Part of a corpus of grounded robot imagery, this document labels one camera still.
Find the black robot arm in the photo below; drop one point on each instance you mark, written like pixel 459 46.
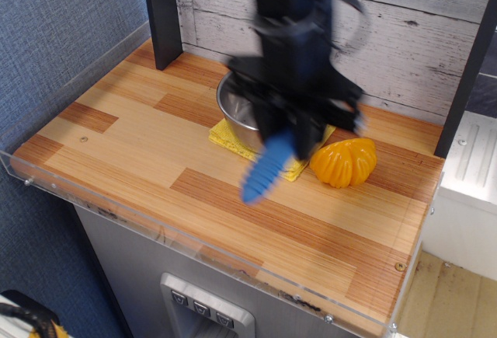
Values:
pixel 296 10

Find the blue-handled metal fork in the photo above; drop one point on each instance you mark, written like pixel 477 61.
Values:
pixel 277 152

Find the yellow black object bottom left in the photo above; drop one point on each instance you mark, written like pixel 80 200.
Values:
pixel 22 316

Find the silver toy fridge cabinet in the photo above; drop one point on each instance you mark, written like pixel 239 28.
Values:
pixel 165 293

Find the black vertical frame post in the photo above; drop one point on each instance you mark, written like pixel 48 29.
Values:
pixel 474 62

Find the stainless steel pot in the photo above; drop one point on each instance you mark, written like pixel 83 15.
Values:
pixel 238 113

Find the clear acrylic table guard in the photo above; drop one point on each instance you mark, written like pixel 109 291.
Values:
pixel 141 156

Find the white toy sink unit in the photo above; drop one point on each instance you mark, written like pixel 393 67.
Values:
pixel 461 225

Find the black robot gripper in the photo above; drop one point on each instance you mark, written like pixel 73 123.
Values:
pixel 293 83

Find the yellow folded cloth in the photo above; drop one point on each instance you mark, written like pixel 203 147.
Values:
pixel 221 135

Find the yellow plastic toy pepper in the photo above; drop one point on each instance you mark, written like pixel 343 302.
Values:
pixel 345 163

